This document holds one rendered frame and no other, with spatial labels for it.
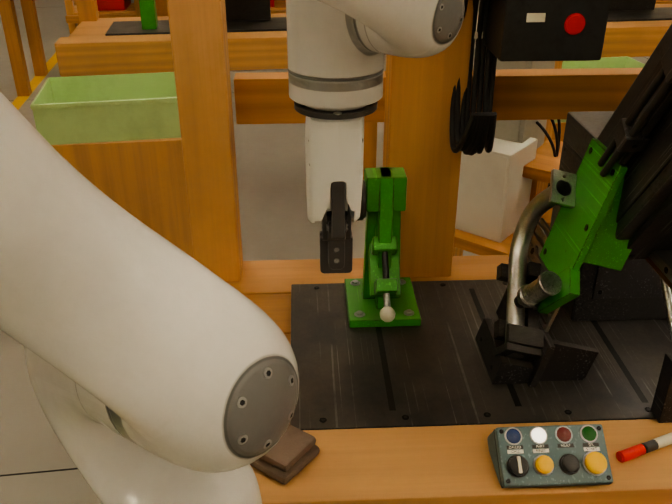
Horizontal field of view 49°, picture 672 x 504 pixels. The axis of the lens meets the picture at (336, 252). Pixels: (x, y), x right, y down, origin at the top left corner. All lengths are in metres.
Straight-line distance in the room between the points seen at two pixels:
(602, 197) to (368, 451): 0.49
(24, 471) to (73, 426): 1.91
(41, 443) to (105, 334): 2.15
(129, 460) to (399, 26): 0.39
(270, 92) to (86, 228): 1.04
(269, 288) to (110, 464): 0.92
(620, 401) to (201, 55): 0.90
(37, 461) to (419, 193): 1.57
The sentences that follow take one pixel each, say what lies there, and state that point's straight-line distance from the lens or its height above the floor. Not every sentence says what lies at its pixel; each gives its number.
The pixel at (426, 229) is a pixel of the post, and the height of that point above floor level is 0.99.
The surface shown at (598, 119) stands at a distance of 1.39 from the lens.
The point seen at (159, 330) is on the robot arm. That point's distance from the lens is 0.45.
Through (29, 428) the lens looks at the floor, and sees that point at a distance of 2.66.
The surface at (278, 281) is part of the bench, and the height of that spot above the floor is 0.88.
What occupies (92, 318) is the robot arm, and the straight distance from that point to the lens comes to 0.44.
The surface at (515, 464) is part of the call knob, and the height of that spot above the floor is 0.94.
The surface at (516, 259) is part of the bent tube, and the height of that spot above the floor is 1.06.
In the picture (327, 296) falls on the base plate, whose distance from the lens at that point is 1.42.
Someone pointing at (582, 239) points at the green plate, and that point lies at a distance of 1.13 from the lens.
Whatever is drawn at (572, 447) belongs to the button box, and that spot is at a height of 0.94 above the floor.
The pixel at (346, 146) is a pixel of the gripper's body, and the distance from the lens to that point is 0.64.
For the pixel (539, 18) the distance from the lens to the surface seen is 1.27.
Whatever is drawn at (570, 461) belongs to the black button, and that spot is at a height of 0.94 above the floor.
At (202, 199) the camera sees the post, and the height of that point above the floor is 1.07.
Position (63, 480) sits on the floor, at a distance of 2.44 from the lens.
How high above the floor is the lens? 1.65
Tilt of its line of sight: 28 degrees down
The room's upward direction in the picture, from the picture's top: straight up
